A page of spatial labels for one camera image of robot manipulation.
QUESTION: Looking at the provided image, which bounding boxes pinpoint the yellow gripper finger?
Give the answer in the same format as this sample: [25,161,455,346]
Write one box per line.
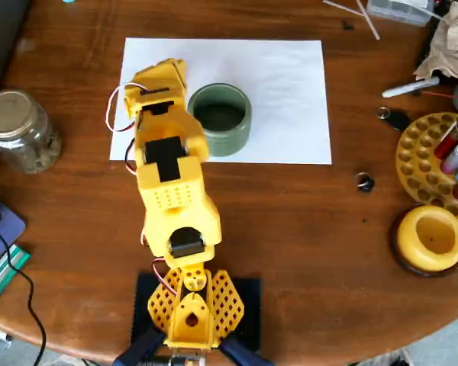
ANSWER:
[131,59,179,89]
[171,58,189,103]

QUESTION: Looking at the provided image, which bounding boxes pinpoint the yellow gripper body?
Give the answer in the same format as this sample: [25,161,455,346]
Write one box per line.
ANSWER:
[124,84,194,127]

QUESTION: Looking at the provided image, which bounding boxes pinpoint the yellow perforated robot base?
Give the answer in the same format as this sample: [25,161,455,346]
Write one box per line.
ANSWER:
[147,268,247,340]

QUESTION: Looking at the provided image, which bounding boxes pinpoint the green ceramic cup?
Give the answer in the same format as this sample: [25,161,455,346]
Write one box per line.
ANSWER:
[187,82,253,158]

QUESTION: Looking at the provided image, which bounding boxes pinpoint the white paper sheet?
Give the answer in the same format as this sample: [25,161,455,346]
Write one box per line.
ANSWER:
[109,37,333,165]

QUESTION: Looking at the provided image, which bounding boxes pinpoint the glass jar with gold lid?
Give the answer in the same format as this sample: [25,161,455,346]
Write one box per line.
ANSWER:
[0,89,62,175]

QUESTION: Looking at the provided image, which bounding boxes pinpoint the thin white stick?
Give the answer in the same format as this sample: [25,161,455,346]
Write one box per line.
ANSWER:
[356,0,381,40]
[321,0,366,18]

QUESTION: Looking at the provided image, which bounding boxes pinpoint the purple notebook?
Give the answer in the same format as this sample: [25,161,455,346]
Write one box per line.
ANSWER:
[0,190,27,270]

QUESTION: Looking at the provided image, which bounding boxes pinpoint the green book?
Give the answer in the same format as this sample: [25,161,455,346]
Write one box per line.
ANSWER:
[0,243,32,307]

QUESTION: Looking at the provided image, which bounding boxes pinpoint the clear plastic box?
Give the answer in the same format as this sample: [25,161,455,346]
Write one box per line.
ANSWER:
[366,0,434,27]

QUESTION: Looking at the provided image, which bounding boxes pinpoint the white marker pen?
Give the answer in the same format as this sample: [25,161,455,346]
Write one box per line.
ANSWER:
[381,76,441,99]

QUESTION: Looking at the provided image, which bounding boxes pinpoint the blue clamp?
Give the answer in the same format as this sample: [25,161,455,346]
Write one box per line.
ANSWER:
[218,337,273,366]
[112,328,166,366]

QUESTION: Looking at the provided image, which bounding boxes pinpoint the yellow round holed tray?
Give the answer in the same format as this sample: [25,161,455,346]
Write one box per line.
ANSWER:
[395,112,458,222]

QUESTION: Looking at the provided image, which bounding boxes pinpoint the crumpled brown paper bag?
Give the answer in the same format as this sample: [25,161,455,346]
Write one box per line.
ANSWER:
[414,1,458,87]

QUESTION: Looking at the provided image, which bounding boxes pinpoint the pink lighter with silver top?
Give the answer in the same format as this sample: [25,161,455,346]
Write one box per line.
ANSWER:
[442,141,458,175]

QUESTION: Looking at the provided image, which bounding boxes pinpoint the white red servo cable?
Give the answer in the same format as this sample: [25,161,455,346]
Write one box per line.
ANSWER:
[105,83,139,133]
[124,137,139,176]

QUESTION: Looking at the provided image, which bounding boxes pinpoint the red black servo cable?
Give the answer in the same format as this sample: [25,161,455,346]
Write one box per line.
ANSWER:
[151,258,179,297]

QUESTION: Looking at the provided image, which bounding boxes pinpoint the black key fob with ring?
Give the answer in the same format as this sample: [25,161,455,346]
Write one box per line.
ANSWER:
[376,106,411,133]

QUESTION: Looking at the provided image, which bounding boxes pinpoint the thin red wire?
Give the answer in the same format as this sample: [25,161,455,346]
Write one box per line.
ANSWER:
[421,90,458,101]

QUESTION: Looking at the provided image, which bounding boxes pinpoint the yellow ring-shaped object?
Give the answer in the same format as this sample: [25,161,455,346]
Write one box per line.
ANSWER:
[398,205,458,272]

